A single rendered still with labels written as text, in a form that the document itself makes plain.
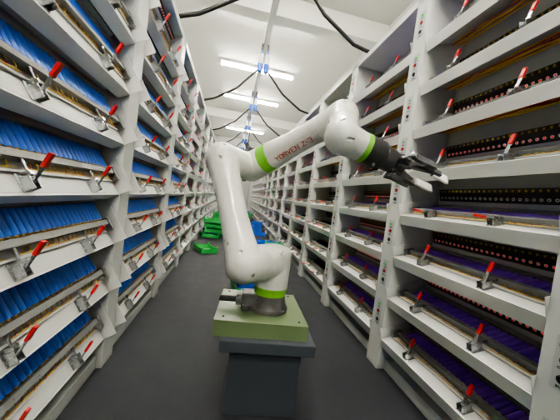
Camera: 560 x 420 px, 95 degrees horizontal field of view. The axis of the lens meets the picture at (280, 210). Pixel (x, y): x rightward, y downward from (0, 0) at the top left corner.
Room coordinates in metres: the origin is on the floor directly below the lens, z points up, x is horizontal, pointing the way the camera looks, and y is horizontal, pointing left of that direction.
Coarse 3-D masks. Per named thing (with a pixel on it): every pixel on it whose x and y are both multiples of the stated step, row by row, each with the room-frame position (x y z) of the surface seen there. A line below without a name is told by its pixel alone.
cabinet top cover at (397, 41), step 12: (420, 0) 1.30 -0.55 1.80; (468, 0) 1.23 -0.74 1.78; (408, 12) 1.38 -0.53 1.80; (396, 24) 1.48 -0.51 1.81; (408, 24) 1.43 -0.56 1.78; (384, 36) 1.59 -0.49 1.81; (396, 36) 1.53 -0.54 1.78; (408, 36) 1.52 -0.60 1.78; (372, 48) 1.72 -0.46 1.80; (384, 48) 1.66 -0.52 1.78; (396, 48) 1.65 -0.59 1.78; (408, 48) 1.63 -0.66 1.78; (360, 60) 1.88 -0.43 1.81; (372, 60) 1.80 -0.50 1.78; (384, 60) 1.78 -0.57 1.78
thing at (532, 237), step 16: (400, 208) 1.21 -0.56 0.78; (528, 208) 0.85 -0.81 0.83; (544, 208) 0.81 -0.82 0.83; (416, 224) 1.11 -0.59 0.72; (432, 224) 1.01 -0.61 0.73; (448, 224) 0.94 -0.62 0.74; (464, 224) 0.87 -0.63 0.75; (480, 224) 0.83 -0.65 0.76; (496, 240) 0.77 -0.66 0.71; (512, 240) 0.73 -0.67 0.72; (528, 240) 0.69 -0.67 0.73; (544, 240) 0.65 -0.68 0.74
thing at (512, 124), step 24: (528, 0) 0.98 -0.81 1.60; (552, 0) 0.90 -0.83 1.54; (504, 24) 1.06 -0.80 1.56; (552, 48) 0.88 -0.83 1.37; (384, 72) 1.92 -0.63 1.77; (504, 72) 1.03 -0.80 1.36; (528, 72) 0.94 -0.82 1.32; (384, 96) 1.87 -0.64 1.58; (456, 96) 1.24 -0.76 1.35; (504, 120) 1.00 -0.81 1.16; (528, 120) 0.92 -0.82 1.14; (552, 120) 0.85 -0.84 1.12; (456, 144) 1.20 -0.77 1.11; (432, 240) 1.25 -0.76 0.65; (480, 240) 1.02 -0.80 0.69
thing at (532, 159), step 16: (544, 128) 0.83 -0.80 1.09; (464, 144) 1.12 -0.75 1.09; (480, 144) 1.05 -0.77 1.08; (496, 144) 0.99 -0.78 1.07; (512, 144) 0.93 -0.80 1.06; (528, 144) 0.88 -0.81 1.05; (544, 144) 0.84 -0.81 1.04; (432, 160) 1.24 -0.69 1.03; (448, 160) 1.20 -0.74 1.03; (464, 160) 0.99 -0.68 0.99; (480, 160) 0.92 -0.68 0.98; (496, 160) 0.85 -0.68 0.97; (512, 160) 0.75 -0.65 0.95; (528, 160) 0.72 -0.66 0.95; (544, 160) 0.68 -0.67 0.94; (416, 176) 1.15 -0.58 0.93; (448, 176) 0.98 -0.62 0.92; (464, 176) 0.91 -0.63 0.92; (480, 176) 0.86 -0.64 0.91; (496, 176) 0.81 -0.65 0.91
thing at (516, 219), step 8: (416, 208) 1.18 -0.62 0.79; (424, 208) 1.15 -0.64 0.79; (456, 216) 0.97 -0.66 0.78; (464, 216) 0.93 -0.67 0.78; (472, 216) 0.90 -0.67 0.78; (488, 216) 0.85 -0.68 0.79; (504, 216) 0.80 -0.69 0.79; (512, 216) 0.78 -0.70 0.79; (536, 224) 0.72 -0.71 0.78; (544, 224) 0.69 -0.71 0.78; (552, 224) 0.68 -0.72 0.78
